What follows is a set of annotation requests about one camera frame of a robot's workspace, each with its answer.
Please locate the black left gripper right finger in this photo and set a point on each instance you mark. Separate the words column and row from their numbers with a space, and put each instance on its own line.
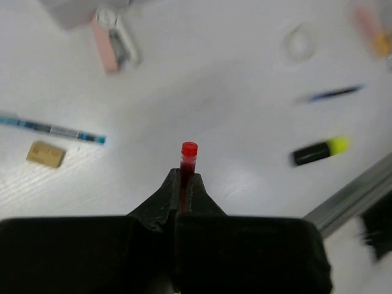
column 194, row 199

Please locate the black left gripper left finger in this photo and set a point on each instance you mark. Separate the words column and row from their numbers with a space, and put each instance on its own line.
column 155, row 212

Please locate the pink and black highlighter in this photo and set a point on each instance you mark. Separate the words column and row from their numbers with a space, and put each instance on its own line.
column 189, row 152

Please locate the blue transparent pen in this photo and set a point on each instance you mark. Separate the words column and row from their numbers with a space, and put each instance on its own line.
column 53, row 130

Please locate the dark blue pen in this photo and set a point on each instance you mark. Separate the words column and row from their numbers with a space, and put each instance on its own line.
column 330, row 94

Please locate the pink and orange eraser stick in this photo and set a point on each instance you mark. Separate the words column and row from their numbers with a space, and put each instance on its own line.
column 367, row 20

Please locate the tan eraser block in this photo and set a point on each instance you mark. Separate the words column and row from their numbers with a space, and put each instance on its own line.
column 45, row 154

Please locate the yellow and black highlighter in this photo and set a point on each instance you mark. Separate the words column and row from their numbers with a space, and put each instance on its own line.
column 320, row 150

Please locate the clear tape roll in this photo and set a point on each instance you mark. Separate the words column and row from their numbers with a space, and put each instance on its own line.
column 299, row 44

